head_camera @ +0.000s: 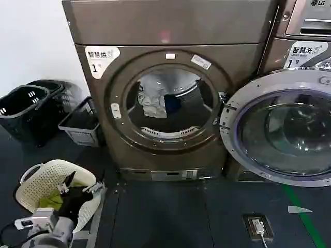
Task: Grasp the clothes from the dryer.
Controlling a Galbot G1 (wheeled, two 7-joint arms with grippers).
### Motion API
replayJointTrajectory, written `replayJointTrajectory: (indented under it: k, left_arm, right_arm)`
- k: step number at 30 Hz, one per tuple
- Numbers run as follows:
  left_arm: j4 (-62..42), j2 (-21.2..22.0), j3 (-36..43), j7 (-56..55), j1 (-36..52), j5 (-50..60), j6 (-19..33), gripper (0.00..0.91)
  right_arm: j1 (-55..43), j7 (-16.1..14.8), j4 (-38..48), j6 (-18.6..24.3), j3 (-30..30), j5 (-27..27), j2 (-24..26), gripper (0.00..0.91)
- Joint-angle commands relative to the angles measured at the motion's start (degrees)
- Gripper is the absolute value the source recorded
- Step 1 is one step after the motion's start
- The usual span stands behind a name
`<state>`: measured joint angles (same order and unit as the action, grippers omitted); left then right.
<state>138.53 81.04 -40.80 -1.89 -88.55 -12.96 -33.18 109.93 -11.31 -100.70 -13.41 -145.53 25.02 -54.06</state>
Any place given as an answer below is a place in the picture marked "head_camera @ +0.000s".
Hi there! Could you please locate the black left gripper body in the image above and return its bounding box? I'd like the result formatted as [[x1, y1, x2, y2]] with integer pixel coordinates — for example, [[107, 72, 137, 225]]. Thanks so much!
[[54, 187, 95, 221]]

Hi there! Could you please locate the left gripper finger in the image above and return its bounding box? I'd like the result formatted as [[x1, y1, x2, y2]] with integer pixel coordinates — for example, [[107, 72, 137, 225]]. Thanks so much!
[[58, 170, 77, 195], [82, 181, 105, 194]]

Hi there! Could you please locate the yellow-green cloth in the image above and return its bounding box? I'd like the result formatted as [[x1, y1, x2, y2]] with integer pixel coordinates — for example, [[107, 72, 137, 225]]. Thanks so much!
[[38, 181, 78, 209]]

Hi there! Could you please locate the cream perforated laundry basket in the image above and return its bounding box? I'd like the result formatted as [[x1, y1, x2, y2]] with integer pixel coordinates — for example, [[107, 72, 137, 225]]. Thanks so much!
[[15, 159, 103, 233]]

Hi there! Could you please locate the grey metal basket stand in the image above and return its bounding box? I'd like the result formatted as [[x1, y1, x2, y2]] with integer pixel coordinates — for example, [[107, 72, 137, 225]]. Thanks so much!
[[69, 188, 108, 248]]

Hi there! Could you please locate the grey plastic crate basket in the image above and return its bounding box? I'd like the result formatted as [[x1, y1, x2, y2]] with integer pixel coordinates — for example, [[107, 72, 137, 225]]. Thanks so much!
[[57, 96, 101, 148]]

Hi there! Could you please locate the black plastic basket with slots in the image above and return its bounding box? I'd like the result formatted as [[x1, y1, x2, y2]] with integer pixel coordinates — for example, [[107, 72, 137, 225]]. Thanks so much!
[[25, 79, 67, 148], [0, 84, 51, 143]]

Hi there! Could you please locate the white garment in drum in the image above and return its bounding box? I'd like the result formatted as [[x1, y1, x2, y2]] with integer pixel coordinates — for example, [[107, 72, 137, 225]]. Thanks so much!
[[137, 74, 168, 119]]

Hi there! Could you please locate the dark blue garment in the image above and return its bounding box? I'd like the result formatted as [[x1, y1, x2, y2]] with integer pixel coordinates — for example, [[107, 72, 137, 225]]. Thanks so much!
[[163, 94, 182, 113]]

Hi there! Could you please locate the floor power socket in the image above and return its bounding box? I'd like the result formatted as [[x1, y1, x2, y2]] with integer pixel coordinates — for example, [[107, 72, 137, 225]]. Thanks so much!
[[242, 213, 275, 239]]

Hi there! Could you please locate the grey-brown dryer with round opening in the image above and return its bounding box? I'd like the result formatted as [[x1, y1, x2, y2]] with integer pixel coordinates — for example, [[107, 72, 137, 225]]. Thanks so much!
[[61, 0, 280, 182]]

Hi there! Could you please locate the round glass dryer door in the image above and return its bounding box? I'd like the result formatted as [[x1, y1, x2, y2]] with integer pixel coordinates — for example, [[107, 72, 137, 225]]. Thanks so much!
[[219, 69, 331, 188]]

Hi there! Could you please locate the white floor tape scrap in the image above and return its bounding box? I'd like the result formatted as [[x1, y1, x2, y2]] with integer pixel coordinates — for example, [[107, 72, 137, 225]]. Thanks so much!
[[287, 205, 313, 214]]

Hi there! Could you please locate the green floor tape line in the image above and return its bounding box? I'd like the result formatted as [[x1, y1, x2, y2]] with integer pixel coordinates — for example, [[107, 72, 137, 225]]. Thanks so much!
[[281, 183, 328, 248]]

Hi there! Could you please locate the grey washer with number label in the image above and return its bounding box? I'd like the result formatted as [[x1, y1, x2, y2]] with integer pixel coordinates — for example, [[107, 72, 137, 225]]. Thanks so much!
[[260, 37, 331, 182]]

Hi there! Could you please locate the silver machine with drawer panel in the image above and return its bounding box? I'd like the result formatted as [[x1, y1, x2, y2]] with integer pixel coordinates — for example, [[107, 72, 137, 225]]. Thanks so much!
[[273, 0, 331, 40]]

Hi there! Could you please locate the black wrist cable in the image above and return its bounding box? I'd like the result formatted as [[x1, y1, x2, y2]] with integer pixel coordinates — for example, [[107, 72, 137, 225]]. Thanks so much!
[[0, 218, 35, 244]]

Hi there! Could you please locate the white plug with cable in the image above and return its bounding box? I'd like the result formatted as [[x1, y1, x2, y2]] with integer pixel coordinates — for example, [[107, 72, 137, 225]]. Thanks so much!
[[253, 218, 273, 248]]

